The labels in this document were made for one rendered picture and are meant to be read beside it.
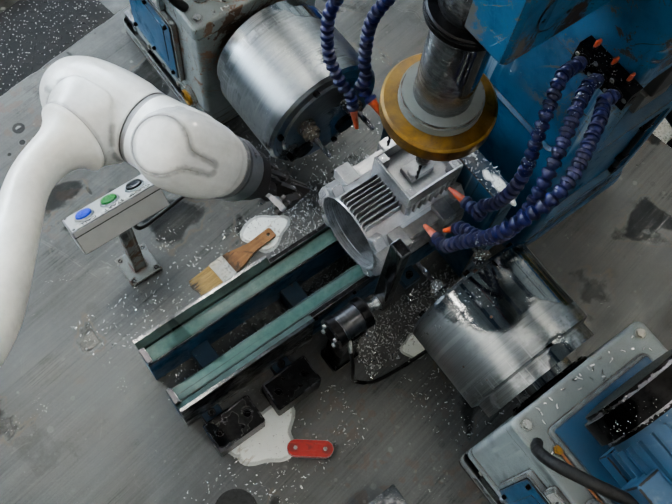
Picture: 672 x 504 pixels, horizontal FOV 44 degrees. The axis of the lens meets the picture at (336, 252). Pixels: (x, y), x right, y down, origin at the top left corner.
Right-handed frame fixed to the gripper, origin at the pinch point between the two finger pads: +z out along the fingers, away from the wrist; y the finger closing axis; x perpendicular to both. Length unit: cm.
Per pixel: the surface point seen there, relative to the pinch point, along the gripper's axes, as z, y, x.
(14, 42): 97, 145, 66
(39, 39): 101, 141, 60
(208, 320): 12.7, -2.5, 30.8
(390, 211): 13.8, -9.8, -8.0
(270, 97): 9.7, 19.6, -5.0
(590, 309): 56, -43, -21
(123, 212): -2.3, 17.4, 25.5
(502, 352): 9.0, -40.5, -8.1
